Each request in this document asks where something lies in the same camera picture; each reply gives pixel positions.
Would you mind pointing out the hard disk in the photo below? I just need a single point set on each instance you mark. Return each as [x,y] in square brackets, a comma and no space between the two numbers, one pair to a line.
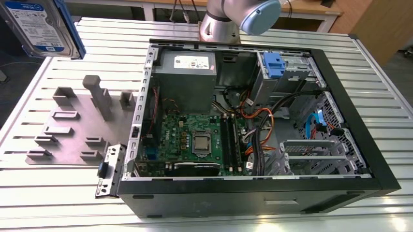
[35,26]

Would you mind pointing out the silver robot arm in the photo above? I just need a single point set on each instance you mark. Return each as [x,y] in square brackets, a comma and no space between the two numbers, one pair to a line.
[220,26]

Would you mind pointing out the silver CPU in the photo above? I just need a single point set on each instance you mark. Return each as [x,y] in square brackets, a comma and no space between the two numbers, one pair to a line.
[201,143]

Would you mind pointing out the grey power supply unit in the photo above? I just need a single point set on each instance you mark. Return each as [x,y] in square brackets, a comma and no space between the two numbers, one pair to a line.
[184,89]

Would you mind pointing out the green motherboard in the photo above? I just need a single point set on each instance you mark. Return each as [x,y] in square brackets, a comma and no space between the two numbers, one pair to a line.
[174,137]

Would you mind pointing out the CPU socket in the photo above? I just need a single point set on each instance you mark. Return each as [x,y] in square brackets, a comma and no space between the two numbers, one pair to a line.
[202,154]

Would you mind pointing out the black graphics card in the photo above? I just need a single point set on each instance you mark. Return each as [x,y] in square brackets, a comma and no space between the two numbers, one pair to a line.
[193,169]

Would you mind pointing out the metal optical drive cage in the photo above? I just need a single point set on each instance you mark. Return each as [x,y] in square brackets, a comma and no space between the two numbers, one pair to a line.
[275,89]

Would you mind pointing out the blue drive latch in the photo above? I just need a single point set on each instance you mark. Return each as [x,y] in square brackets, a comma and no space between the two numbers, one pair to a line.
[275,64]

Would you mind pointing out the black PC case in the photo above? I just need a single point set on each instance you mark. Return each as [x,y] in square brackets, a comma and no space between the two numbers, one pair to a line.
[226,198]

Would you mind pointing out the grey parts rack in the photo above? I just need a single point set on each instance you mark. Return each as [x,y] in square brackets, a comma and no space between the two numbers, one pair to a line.
[78,130]

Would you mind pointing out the wooden cabinet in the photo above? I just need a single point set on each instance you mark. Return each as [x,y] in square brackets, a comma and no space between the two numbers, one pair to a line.
[381,24]

